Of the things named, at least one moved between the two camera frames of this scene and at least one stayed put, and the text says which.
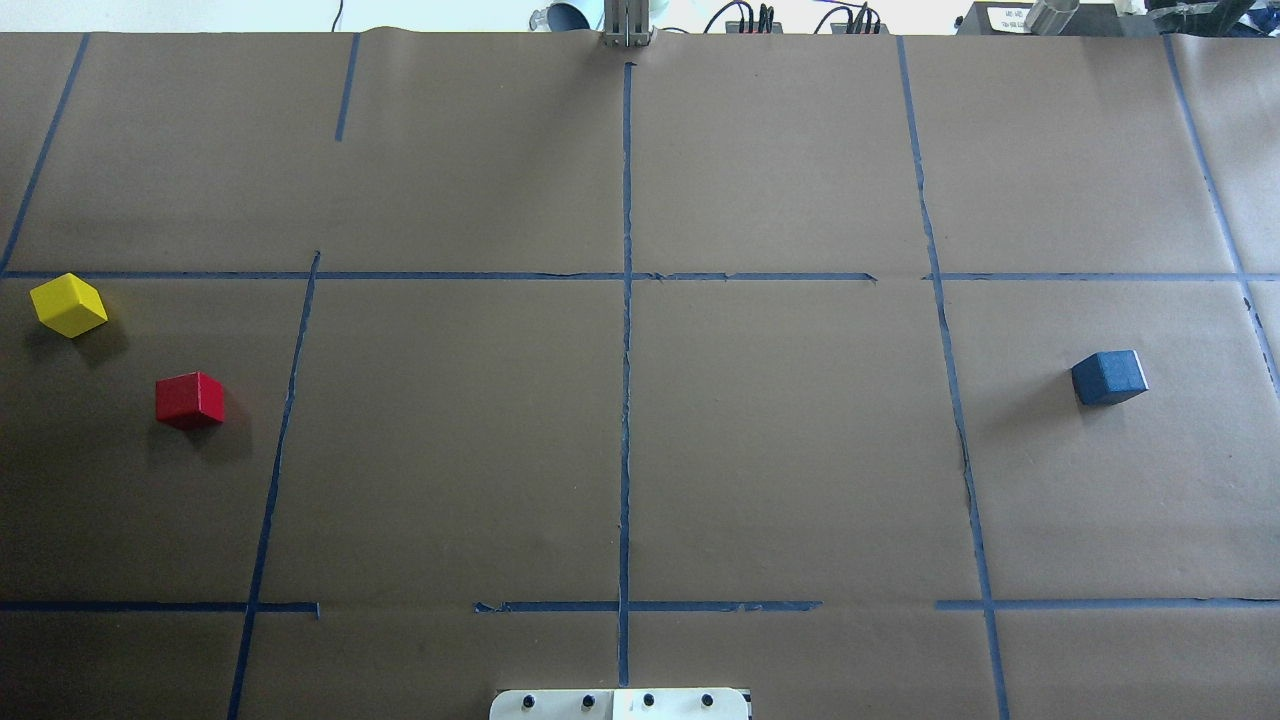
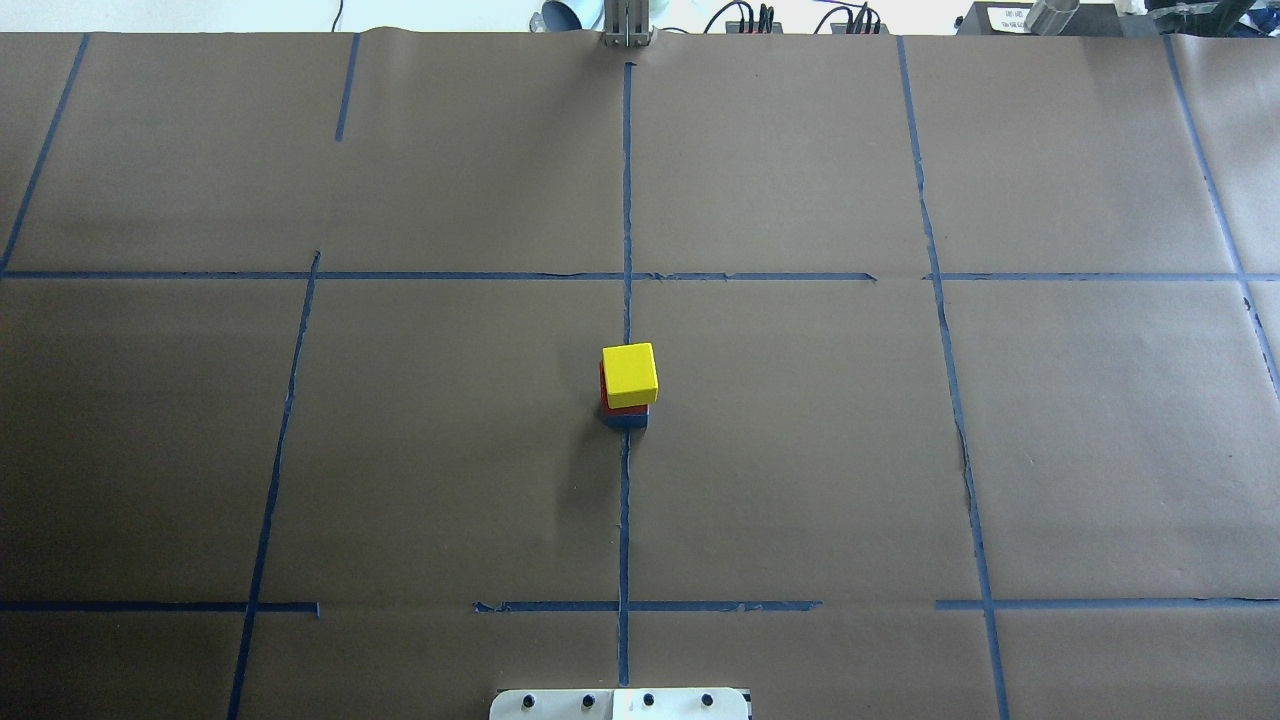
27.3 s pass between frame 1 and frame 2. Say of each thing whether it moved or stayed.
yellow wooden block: moved
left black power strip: stayed
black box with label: stayed
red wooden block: moved
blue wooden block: moved
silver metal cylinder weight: stayed
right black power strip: stayed
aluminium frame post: stayed
